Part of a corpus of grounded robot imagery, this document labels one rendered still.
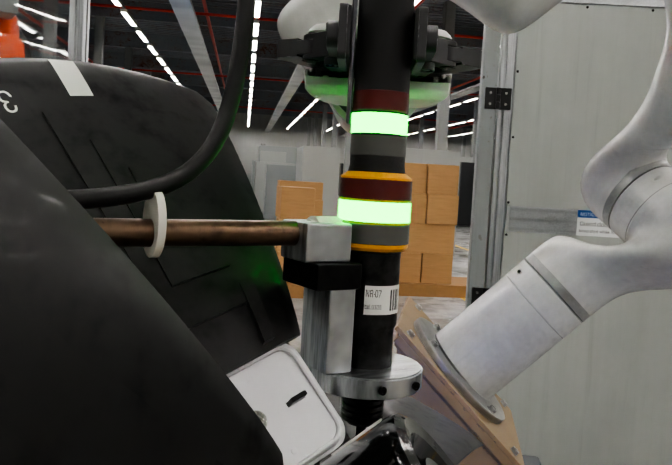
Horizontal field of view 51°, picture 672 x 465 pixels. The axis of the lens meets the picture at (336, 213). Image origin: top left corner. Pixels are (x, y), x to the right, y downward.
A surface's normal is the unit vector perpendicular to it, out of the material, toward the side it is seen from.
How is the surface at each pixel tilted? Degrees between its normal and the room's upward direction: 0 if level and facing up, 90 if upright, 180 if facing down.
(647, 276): 141
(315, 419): 54
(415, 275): 90
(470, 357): 81
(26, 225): 73
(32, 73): 48
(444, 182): 90
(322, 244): 90
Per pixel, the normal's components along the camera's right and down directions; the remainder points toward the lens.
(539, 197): -0.04, 0.04
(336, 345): 0.54, 0.07
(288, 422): 0.35, -0.54
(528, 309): -0.30, -0.12
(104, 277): 0.90, -0.21
